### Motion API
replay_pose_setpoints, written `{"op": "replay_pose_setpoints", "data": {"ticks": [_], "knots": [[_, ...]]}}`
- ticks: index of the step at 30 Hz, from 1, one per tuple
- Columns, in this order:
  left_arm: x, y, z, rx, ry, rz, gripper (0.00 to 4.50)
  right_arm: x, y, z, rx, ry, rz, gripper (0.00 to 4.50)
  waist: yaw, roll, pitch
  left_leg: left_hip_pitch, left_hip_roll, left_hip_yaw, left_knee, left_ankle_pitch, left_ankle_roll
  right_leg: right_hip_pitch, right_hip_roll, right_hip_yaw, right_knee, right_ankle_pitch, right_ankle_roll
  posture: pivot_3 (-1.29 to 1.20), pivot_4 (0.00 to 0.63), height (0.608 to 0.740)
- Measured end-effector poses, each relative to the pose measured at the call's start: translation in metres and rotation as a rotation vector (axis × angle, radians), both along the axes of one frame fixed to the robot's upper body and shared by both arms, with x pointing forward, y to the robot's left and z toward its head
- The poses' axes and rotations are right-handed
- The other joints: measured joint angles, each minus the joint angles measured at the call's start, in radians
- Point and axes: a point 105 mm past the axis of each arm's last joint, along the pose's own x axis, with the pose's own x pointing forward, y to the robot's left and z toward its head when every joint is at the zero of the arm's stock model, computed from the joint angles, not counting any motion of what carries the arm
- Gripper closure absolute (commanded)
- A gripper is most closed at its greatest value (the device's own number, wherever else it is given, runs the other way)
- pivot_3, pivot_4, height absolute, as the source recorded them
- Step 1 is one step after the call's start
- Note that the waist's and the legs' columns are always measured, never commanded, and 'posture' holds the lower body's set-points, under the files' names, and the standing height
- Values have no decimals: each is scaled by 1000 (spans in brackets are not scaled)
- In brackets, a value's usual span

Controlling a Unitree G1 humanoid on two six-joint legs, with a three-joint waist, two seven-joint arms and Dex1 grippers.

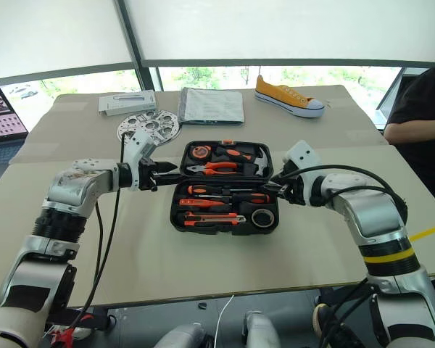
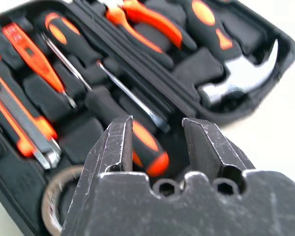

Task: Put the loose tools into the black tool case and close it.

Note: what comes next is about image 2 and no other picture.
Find orange black flathead screwdriver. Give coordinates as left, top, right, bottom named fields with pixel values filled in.
left=44, top=11, right=172, bottom=134

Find orange black pliers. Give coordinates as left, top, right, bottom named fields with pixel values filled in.
left=105, top=0, right=198, bottom=70

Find orange black Phillips screwdriver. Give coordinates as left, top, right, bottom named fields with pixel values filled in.
left=40, top=32, right=171, bottom=178

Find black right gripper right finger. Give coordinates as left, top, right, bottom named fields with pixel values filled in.
left=181, top=117, right=256, bottom=191

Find orange voltage tester pen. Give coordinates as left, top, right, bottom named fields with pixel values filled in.
left=1, top=22, right=78, bottom=109

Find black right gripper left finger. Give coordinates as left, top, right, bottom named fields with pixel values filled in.
left=60, top=115, right=134, bottom=236

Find steel claw hammer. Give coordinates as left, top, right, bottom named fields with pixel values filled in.
left=185, top=0, right=280, bottom=108

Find electrical tape roll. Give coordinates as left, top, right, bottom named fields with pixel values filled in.
left=41, top=164, right=86, bottom=236

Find orange black utility knife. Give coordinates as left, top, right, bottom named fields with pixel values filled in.
left=0, top=48, right=62, bottom=171

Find black plastic tool case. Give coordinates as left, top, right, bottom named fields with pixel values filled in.
left=0, top=0, right=295, bottom=236

